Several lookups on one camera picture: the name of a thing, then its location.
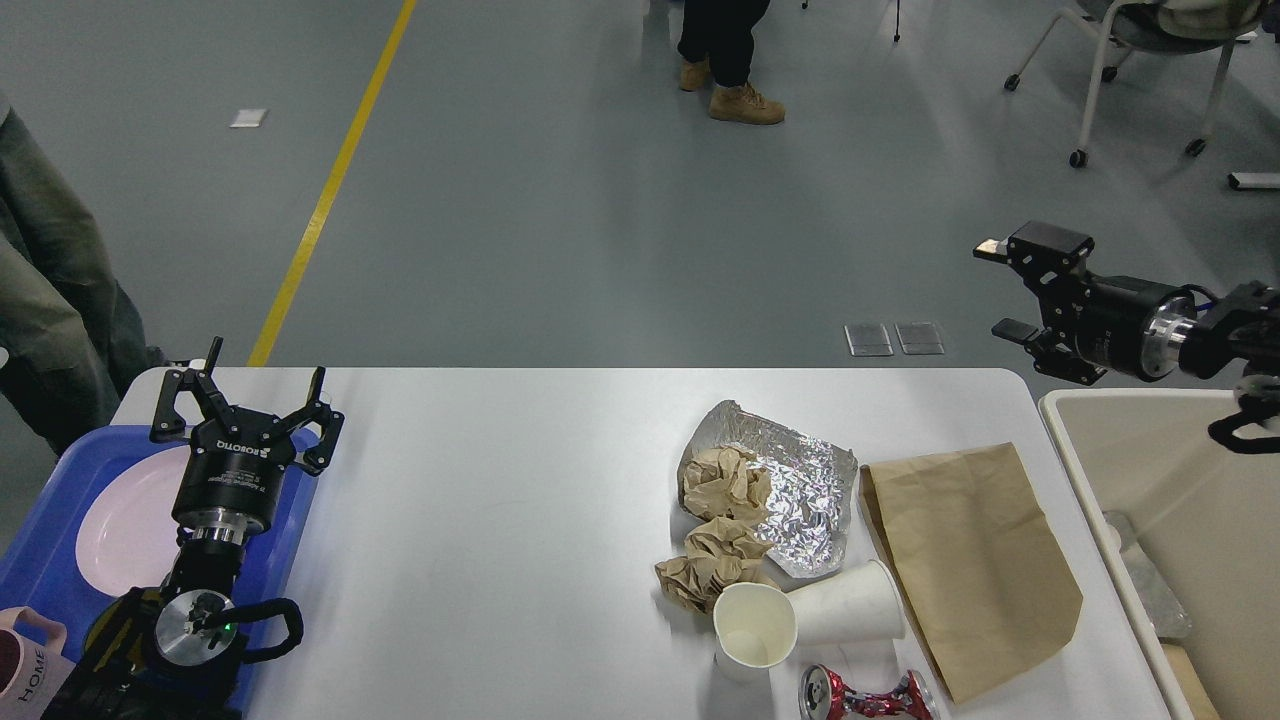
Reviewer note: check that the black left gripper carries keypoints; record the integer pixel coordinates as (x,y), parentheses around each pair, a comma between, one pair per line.
(232,480)

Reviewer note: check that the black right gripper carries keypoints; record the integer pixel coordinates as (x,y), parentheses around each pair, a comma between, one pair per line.
(1093,324)

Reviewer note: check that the pink plate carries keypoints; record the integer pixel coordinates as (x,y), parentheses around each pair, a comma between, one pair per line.
(128,537)

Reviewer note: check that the brown paper bag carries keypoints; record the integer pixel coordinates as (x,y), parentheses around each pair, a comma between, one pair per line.
(985,580)

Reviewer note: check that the pink ribbed mug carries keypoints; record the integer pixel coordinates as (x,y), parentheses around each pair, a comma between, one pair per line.
(33,667)

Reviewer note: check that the brown paper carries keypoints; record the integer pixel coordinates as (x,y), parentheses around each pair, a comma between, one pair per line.
(718,554)
(726,481)

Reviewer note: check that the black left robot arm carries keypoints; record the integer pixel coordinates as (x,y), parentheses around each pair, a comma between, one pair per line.
(175,651)

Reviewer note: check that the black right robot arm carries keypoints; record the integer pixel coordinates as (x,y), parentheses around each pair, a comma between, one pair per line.
(1241,325)

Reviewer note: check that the right metal floor socket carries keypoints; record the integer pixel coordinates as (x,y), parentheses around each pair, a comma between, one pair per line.
(920,338)

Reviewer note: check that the metal floor socket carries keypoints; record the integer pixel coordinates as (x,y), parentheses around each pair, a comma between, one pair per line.
(920,338)
(868,340)

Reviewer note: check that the left metal floor socket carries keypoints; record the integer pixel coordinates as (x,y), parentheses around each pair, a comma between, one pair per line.
(868,340)

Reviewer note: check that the person in green trousers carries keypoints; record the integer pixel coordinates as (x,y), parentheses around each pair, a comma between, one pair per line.
(75,340)

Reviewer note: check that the white metal bar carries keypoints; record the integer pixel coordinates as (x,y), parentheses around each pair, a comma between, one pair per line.
(1254,181)

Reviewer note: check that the beige plastic bin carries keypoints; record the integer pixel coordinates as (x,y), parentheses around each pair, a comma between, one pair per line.
(1147,475)

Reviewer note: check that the crumpled aluminium foil sheet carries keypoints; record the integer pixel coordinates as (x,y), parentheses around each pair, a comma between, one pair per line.
(809,510)

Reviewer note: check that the clear plastic bottle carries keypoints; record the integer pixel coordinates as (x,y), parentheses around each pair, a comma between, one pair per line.
(1165,612)

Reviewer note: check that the lying white paper cup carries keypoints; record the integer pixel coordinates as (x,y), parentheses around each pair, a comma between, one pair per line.
(857,605)

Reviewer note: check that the person in tan boots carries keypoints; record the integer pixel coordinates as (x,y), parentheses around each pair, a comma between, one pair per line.
(717,43)

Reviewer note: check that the upright white paper cup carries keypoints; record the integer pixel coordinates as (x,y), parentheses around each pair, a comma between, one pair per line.
(756,629)

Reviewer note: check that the crushed red soda can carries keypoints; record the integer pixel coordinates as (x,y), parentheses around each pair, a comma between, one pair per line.
(823,694)

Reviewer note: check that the white frame chair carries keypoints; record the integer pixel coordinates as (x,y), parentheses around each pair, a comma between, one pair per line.
(1174,28)

